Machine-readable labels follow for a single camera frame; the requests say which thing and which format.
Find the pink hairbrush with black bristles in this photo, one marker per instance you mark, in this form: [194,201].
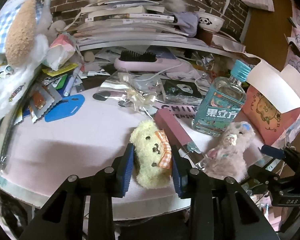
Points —
[146,62]

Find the purple cloth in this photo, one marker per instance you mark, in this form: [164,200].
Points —
[187,22]

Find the orange snack foil packet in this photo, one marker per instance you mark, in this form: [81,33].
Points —
[42,99]

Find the black card with white face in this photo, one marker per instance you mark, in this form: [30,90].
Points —
[181,92]

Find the clear bottle with blue cap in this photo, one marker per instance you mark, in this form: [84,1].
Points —
[223,102]

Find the brown box under bowl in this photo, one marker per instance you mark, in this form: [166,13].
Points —
[220,41]

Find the pink rectangular keychain tag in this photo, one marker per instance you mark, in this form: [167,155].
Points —
[178,137]

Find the pink white tissue pack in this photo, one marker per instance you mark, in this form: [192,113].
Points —
[62,48]

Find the pink cartoon hanging pocket organizer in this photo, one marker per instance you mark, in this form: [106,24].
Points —
[293,56]

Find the pink fluffy plush toy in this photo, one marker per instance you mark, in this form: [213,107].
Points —
[226,159]

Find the blue plastic luggage tag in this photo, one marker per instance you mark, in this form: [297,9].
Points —
[67,107]

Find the clear cellophane bag with ribbon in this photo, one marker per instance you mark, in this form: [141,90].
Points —
[140,92]

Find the stack of books and papers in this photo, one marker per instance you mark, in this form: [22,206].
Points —
[110,20]

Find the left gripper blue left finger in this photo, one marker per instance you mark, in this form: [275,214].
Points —
[61,217]

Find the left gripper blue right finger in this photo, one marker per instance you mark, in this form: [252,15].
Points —
[220,209]

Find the white shelf board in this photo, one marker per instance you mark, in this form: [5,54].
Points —
[192,43]

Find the white panda bowl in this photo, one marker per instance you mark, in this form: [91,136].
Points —
[209,22]

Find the yellow plush bear toy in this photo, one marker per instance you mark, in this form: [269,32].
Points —
[153,155]

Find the large plush doll plaid shirt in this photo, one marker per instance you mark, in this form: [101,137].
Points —
[24,25]

